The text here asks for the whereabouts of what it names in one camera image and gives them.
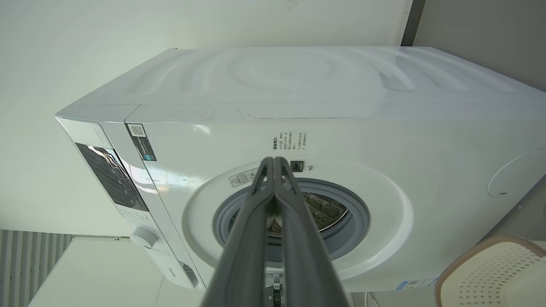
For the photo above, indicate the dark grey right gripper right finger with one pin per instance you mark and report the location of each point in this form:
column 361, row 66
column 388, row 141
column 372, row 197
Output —
column 303, row 256

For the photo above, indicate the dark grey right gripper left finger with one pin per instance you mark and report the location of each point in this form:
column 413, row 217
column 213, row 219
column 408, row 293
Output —
column 245, row 238

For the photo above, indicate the white plastic appliance dial knob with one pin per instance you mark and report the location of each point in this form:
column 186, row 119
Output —
column 143, row 237

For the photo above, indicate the beige perforated plastic laundry basket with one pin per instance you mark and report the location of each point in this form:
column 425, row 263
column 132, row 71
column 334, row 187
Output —
column 490, row 277

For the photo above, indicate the blue energy label sticker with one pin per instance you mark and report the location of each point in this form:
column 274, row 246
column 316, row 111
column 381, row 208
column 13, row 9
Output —
column 416, row 284

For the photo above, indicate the black QR code sticker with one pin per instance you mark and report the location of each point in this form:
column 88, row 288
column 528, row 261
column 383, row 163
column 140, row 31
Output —
column 142, row 143

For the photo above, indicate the white front-load washing machine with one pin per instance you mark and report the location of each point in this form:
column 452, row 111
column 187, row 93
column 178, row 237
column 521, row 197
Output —
column 384, row 128

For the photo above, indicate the white cabinet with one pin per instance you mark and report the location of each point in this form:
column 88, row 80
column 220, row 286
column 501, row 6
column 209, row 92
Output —
column 98, row 277

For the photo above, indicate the grey slatted panel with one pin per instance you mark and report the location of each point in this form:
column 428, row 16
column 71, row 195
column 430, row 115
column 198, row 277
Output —
column 25, row 264

